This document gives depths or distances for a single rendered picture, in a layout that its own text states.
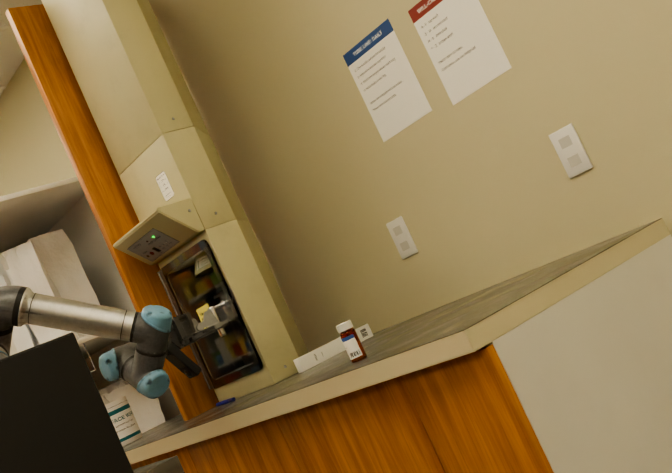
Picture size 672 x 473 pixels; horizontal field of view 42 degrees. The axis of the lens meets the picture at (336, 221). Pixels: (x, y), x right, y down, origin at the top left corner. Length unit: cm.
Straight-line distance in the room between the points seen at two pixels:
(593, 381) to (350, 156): 119
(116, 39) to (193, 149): 38
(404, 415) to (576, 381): 32
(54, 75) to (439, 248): 133
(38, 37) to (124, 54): 45
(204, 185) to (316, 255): 49
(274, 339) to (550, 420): 112
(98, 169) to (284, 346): 83
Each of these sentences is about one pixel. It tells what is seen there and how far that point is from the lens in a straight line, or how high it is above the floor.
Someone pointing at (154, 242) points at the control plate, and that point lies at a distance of 261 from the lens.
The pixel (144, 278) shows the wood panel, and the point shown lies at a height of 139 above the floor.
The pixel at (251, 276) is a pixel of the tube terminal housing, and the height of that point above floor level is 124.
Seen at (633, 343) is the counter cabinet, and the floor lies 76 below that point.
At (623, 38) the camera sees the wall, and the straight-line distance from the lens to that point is 203.
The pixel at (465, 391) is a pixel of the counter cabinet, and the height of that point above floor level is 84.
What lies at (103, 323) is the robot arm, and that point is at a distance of 220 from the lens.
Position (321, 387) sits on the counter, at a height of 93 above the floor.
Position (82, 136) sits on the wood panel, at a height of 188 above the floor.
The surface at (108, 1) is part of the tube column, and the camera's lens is 270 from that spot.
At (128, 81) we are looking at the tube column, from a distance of 265.
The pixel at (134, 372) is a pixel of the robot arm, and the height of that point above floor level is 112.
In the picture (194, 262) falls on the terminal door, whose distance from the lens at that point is 257.
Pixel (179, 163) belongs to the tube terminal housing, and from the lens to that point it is 254.
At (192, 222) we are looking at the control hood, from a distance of 248.
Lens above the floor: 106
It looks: 5 degrees up
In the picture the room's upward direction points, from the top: 25 degrees counter-clockwise
